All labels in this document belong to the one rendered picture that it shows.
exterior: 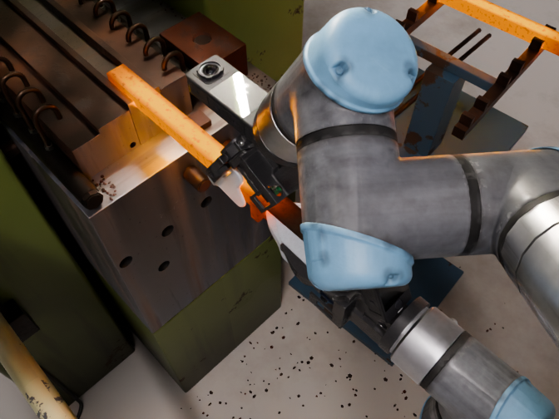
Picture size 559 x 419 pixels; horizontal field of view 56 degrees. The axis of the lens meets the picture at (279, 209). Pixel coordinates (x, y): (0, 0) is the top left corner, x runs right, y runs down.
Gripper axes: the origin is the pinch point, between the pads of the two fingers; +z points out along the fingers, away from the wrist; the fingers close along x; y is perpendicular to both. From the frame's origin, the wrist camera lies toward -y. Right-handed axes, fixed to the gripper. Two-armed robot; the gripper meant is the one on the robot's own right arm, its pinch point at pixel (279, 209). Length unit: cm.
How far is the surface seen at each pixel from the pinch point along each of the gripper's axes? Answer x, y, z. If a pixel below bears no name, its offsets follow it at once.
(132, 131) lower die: -3.3, 5.2, 27.7
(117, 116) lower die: -4.6, 1.1, 27.7
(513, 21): 62, 7, 3
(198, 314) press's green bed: -5, 61, 22
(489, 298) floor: 70, 101, -21
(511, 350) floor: 61, 101, -35
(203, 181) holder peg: 0.9, 12.1, 17.9
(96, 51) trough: 1.1, 1.5, 42.0
